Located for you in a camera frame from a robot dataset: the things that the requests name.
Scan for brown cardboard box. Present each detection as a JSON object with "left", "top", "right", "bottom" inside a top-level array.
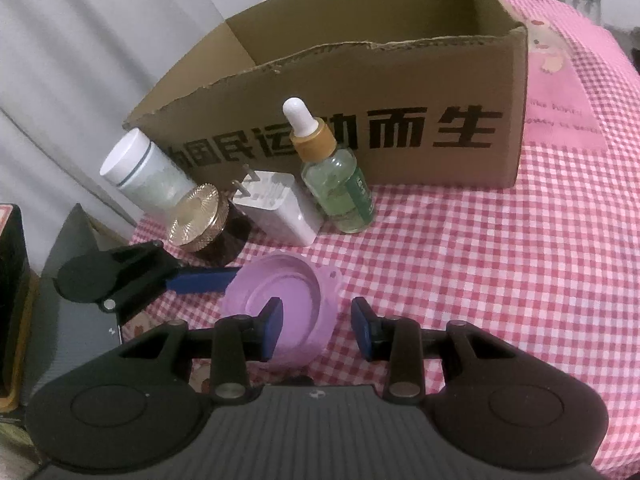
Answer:
[{"left": 123, "top": 0, "right": 528, "bottom": 191}]

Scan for pink checkered tablecloth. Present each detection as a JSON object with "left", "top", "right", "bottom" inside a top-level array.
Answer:
[{"left": 120, "top": 0, "right": 640, "bottom": 480}]

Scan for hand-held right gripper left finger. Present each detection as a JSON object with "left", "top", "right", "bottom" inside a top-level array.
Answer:
[{"left": 117, "top": 297, "right": 284, "bottom": 405}]

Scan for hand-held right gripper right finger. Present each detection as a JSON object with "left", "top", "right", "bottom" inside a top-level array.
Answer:
[{"left": 351, "top": 297, "right": 506, "bottom": 405}]

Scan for purple plastic lid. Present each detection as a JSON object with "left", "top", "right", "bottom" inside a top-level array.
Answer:
[{"left": 221, "top": 251, "right": 344, "bottom": 372}]

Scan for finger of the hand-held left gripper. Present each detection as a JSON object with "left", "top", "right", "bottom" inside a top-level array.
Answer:
[{"left": 102, "top": 241, "right": 241, "bottom": 313}]

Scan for white curtain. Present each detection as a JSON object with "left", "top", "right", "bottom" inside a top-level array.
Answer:
[{"left": 0, "top": 0, "right": 241, "bottom": 231}]

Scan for green dropper bottle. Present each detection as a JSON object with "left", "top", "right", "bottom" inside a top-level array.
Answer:
[{"left": 282, "top": 98, "right": 376, "bottom": 234}]

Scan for white plastic bottle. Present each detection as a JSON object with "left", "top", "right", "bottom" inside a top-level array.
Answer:
[{"left": 100, "top": 128, "right": 198, "bottom": 211}]

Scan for gold-lidded dark jar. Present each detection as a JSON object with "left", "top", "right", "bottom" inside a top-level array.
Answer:
[{"left": 167, "top": 185, "right": 253, "bottom": 267}]

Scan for white charger plug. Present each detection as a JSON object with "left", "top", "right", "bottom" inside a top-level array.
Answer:
[{"left": 231, "top": 163, "right": 325, "bottom": 247}]

